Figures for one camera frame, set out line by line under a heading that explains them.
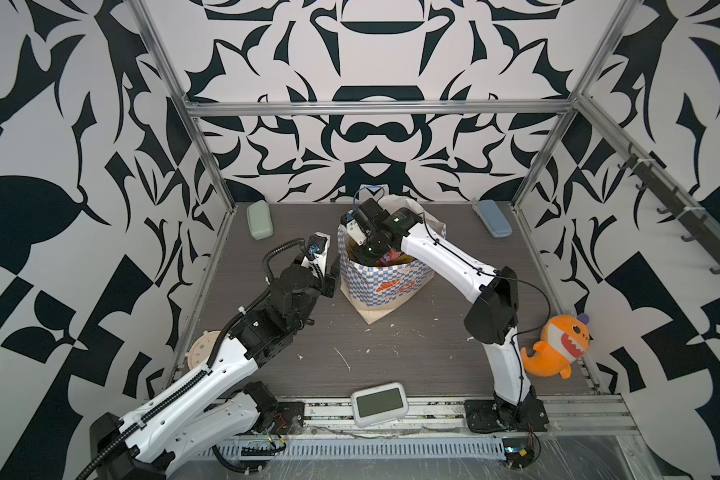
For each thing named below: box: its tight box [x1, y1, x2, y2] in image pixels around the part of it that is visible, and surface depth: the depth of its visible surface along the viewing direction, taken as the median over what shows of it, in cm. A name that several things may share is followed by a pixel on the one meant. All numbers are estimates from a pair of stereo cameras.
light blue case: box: [472, 199, 512, 239], surface depth 115 cm
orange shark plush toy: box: [521, 313, 593, 380], surface depth 81 cm
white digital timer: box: [350, 382, 409, 427], surface depth 75 cm
